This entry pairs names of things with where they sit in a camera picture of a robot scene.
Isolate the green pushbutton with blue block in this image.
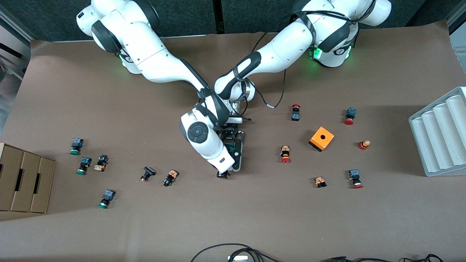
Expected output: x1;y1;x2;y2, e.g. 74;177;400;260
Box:
76;157;92;175
98;189;116;209
70;138;84;156

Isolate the black pushbutton with red ring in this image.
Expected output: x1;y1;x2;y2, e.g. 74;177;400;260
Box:
140;166;157;183

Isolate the black switch with orange block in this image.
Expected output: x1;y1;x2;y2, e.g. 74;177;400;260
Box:
163;169;179;187
94;154;109;172

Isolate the black cable with plug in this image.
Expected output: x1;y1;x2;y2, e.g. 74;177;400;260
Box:
320;256;401;262

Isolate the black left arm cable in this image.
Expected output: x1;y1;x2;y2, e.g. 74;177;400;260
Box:
250;31;288;109

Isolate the black looped cable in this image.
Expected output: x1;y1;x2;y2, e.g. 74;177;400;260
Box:
190;243;283;262

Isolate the orange button enclosure box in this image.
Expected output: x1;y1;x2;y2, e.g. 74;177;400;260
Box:
309;126;335;152

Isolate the black coiled cable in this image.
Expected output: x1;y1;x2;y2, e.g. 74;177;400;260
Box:
400;254;445;262

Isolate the grey ridged plastic tray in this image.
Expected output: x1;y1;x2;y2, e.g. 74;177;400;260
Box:
408;87;466;177

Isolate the brown cardboard box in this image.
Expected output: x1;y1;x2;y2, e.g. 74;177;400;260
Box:
0;143;56;214

